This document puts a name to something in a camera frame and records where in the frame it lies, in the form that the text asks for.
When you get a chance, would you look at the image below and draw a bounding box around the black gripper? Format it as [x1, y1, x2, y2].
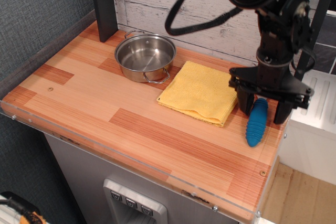
[229, 57, 314, 124]

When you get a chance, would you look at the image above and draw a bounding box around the black orange object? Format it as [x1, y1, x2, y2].
[1, 191, 48, 223]

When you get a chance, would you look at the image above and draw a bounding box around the dark right frame post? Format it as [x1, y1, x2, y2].
[294, 0, 331, 80]

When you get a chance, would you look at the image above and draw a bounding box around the white toy sink unit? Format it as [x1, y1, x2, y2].
[277, 10, 336, 187]

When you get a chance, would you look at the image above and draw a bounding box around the silver dispenser panel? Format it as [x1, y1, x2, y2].
[103, 179, 168, 223]

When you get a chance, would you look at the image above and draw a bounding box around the grey toy fridge cabinet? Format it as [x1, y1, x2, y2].
[45, 134, 237, 223]

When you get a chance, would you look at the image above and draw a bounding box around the blue handled fork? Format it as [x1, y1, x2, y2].
[245, 97, 268, 147]

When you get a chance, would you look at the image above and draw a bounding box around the yellow folded cloth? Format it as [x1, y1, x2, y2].
[157, 61, 237, 127]

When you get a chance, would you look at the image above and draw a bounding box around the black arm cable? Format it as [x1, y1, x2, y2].
[164, 0, 244, 37]

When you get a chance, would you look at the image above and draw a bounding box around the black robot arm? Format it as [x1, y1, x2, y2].
[229, 0, 313, 124]

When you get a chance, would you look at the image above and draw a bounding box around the clear acrylic edge strip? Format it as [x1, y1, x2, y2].
[1, 96, 268, 223]

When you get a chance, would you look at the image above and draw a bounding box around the stainless steel pot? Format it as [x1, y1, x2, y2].
[114, 33, 176, 84]

